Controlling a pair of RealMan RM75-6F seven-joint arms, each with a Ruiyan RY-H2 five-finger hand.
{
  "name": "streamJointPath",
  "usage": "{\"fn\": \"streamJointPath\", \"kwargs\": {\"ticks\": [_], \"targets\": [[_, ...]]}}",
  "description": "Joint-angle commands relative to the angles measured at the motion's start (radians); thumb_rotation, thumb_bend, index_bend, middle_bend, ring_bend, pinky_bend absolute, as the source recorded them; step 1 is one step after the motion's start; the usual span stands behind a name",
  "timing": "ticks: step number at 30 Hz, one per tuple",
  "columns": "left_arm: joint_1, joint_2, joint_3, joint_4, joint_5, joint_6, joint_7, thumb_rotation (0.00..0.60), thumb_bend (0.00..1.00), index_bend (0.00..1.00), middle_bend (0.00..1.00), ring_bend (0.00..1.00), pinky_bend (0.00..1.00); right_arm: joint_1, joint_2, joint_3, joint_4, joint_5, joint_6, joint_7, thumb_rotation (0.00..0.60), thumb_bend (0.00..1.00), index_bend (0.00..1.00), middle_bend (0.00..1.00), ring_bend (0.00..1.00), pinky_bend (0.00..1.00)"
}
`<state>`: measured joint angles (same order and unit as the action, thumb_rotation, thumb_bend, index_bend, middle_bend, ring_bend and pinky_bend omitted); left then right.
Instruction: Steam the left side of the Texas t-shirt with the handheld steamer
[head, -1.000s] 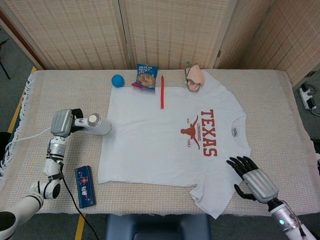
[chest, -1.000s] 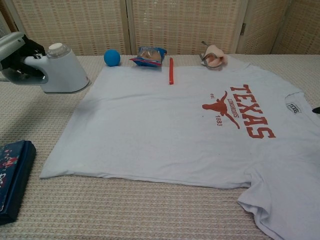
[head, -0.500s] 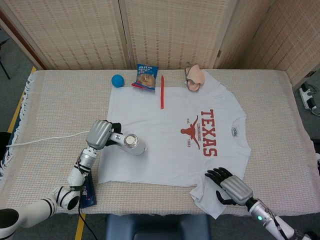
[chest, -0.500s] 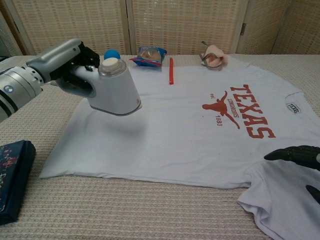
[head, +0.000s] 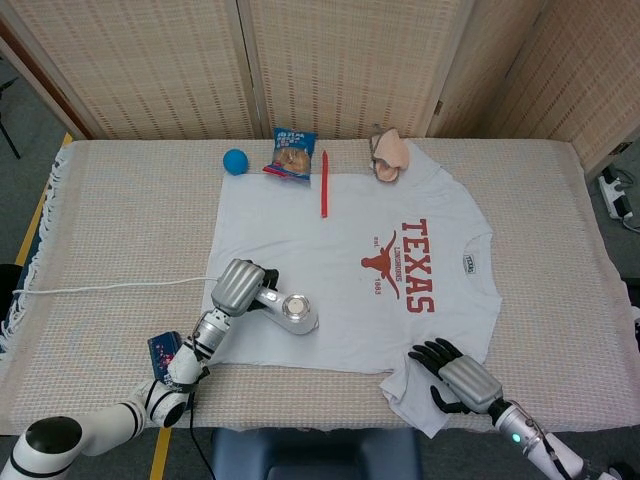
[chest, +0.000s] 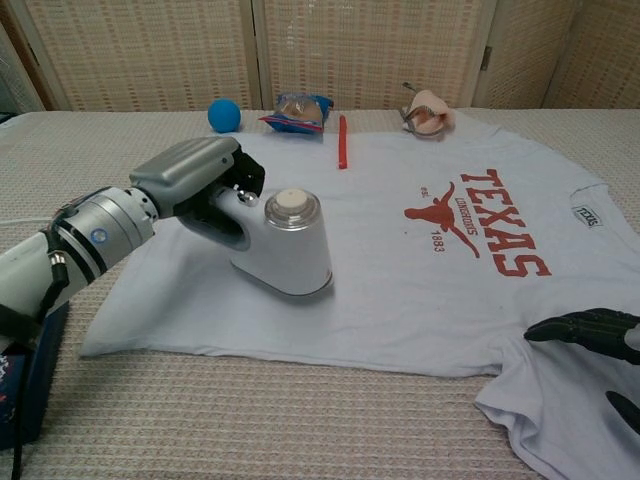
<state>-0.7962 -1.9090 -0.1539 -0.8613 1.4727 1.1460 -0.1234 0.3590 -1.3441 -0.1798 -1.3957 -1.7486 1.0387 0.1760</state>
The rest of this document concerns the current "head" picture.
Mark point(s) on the white Texas t-shirt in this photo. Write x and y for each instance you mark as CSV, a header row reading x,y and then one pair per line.
x,y
300,240

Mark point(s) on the dark blue printed box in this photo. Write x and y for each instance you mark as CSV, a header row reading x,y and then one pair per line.
x,y
162,350

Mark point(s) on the black chair legs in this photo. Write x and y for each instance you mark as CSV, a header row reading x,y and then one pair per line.
x,y
9,135

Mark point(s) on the white handheld steamer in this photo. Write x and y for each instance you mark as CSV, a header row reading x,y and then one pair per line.
x,y
295,312

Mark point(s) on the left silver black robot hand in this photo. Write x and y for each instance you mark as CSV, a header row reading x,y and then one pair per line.
x,y
237,287

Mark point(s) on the beige woven table cloth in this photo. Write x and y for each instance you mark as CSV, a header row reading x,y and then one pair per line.
x,y
125,200

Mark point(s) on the white power strip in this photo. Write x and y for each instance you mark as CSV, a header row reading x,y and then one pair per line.
x,y
616,192

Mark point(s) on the blue ball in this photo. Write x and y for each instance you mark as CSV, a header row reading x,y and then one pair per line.
x,y
235,162

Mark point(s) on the blue padded seat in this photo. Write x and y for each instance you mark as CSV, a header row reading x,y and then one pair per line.
x,y
315,452

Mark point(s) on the blue snack bag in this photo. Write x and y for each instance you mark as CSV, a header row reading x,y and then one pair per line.
x,y
291,157

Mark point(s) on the red pen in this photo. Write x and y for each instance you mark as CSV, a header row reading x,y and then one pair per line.
x,y
325,185

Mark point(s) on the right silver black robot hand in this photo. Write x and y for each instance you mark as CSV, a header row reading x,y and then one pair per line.
x,y
470,385

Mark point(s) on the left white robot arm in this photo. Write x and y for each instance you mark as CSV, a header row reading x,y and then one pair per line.
x,y
165,405

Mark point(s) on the woven folding screen panel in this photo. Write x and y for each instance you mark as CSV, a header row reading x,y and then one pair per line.
x,y
140,65
575,65
345,65

